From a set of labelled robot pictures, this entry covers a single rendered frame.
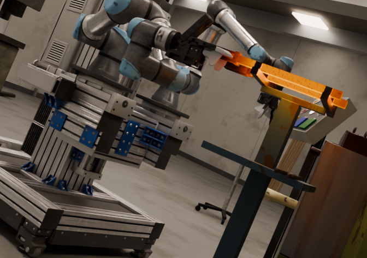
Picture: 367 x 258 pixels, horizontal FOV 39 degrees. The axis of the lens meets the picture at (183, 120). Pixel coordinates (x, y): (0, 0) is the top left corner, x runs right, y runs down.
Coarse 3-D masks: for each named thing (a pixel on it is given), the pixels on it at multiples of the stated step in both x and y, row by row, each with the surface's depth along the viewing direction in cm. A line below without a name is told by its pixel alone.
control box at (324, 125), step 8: (320, 104) 271; (352, 104) 253; (304, 112) 275; (336, 112) 252; (344, 112) 253; (352, 112) 253; (320, 120) 251; (328, 120) 251; (336, 120) 252; (344, 120) 253; (296, 128) 262; (312, 128) 250; (320, 128) 251; (328, 128) 252; (296, 136) 267; (304, 136) 255; (312, 136) 250; (320, 136) 251; (312, 144) 252
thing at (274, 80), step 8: (232, 64) 167; (240, 72) 165; (248, 72) 163; (272, 80) 161; (280, 80) 160; (296, 88) 158; (304, 88) 157; (312, 96) 157; (320, 96) 156; (336, 104) 154; (344, 104) 153
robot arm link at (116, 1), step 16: (112, 0) 192; (128, 0) 191; (144, 0) 194; (80, 16) 227; (96, 16) 214; (112, 16) 198; (128, 16) 194; (144, 16) 194; (80, 32) 227; (96, 32) 221; (96, 48) 235
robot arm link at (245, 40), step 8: (216, 0) 278; (208, 8) 278; (216, 8) 272; (224, 8) 272; (216, 16) 272; (224, 16) 270; (232, 16) 271; (224, 24) 270; (232, 24) 267; (232, 32) 267; (240, 32) 265; (240, 40) 264; (248, 40) 262; (248, 48) 261; (256, 48) 257; (256, 56) 256; (264, 56) 258
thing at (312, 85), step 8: (224, 56) 156; (240, 56) 153; (240, 64) 156; (248, 64) 152; (264, 64) 150; (264, 72) 151; (272, 72) 149; (280, 72) 148; (288, 80) 147; (296, 80) 147; (304, 80) 146; (312, 88) 145; (320, 88) 144; (336, 96) 142
